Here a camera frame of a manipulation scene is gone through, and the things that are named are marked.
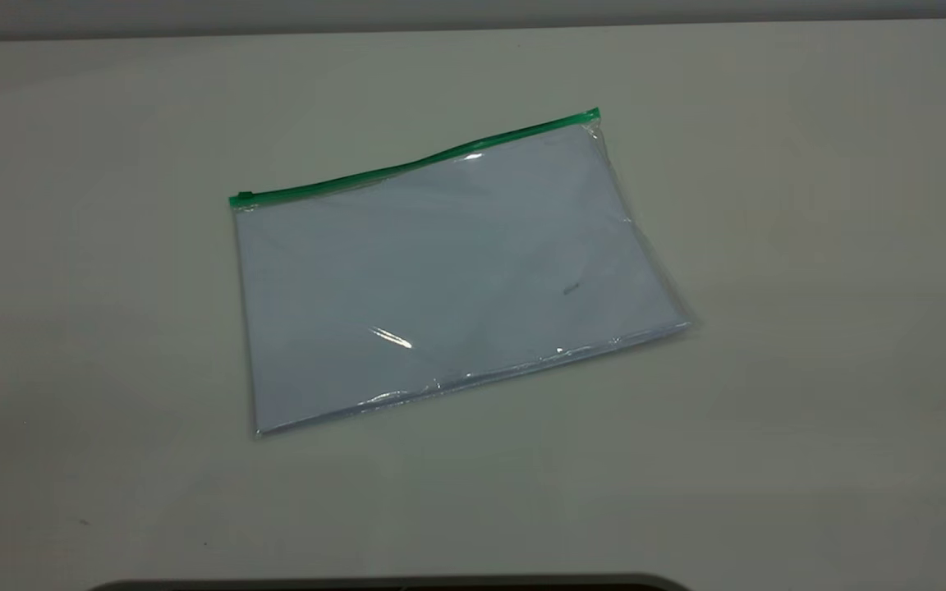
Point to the clear zip bag green zipper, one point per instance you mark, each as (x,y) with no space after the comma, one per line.
(407,168)

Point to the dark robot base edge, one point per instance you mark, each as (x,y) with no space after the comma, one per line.
(391,584)

